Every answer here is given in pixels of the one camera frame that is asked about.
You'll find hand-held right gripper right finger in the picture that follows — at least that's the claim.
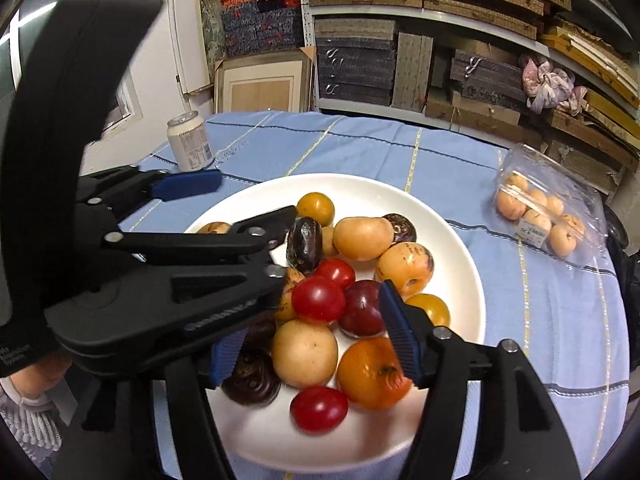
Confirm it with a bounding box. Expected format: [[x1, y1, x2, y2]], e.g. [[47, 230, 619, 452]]
[[377, 280, 581, 480]]

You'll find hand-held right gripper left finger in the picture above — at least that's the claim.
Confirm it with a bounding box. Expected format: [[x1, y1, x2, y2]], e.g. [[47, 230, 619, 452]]
[[50, 327, 251, 480]]

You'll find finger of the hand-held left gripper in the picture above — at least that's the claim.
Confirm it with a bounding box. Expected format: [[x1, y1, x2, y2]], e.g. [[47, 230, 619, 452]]
[[75, 166, 224, 217], [102, 204, 301, 312]]

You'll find water chestnut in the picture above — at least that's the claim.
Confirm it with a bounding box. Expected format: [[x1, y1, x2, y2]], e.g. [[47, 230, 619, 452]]
[[381, 213, 417, 245], [221, 347, 282, 407], [245, 317, 277, 351], [286, 216, 324, 276]]

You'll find yellow tomato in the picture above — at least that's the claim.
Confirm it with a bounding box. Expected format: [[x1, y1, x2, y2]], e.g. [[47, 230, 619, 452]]
[[296, 192, 335, 226], [404, 293, 451, 328]]

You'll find small dark red plum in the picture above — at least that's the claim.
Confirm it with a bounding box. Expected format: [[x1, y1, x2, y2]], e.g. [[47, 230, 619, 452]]
[[339, 280, 388, 338]]

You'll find white oval plate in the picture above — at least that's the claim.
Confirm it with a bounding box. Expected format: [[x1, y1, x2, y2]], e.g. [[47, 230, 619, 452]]
[[182, 173, 487, 473]]

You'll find red cherry tomato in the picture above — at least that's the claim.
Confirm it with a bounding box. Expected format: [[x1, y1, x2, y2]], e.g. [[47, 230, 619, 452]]
[[290, 386, 349, 433], [315, 258, 356, 291], [291, 276, 347, 325]]

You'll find white drink can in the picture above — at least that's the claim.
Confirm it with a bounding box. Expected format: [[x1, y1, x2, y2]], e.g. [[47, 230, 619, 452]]
[[166, 111, 215, 173]]

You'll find small mandarin orange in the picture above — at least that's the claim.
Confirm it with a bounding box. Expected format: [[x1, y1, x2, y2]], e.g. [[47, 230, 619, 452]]
[[337, 337, 414, 411]]

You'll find white board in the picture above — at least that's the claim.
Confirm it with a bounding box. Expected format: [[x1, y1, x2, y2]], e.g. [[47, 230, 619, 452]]
[[167, 0, 213, 96]]

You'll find dark window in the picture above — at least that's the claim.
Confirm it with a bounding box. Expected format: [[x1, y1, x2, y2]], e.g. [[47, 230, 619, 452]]
[[0, 0, 143, 133]]

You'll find green patterned panel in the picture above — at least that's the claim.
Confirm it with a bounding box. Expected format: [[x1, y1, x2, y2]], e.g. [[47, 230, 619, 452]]
[[196, 0, 228, 66]]

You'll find cluster of small pale loquats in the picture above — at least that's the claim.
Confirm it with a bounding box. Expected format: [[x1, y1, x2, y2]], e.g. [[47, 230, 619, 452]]
[[496, 174, 586, 258]]

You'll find metal shelving unit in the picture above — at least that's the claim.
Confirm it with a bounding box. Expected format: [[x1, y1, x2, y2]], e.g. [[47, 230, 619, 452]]
[[297, 0, 640, 126]]

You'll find blue checked tablecloth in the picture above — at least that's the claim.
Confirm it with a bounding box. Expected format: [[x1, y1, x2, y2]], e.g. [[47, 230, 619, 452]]
[[80, 110, 631, 480]]

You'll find stack of blue patterned boxes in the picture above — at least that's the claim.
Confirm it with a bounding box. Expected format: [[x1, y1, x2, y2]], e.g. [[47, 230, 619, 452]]
[[217, 0, 306, 58]]

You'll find stack of dark flat boxes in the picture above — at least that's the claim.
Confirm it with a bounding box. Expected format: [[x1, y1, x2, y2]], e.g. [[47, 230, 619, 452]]
[[315, 17, 398, 108]]

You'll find clear plastic fruit box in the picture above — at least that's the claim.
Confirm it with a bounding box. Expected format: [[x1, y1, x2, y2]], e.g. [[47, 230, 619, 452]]
[[495, 142, 608, 268]]

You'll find black chair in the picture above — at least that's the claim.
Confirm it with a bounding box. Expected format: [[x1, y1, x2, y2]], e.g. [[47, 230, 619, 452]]
[[602, 205, 640, 281]]

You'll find upright grey patterned box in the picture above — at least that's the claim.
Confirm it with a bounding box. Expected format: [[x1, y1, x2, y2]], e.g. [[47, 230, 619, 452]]
[[391, 32, 434, 111]]

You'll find stack of dark drawer boxes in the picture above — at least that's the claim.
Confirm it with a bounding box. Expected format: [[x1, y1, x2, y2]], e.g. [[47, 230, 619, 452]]
[[425, 47, 546, 146]]

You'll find pink fabric bundle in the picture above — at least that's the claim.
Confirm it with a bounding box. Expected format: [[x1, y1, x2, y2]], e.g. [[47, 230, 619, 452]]
[[520, 55, 588, 115]]

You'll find stack of yellow-edged boxes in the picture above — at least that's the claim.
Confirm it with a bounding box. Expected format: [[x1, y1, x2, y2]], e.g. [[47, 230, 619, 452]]
[[537, 17, 640, 181]]

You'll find wooden picture frame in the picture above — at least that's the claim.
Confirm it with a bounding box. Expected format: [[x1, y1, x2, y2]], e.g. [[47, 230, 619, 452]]
[[214, 46, 317, 113]]

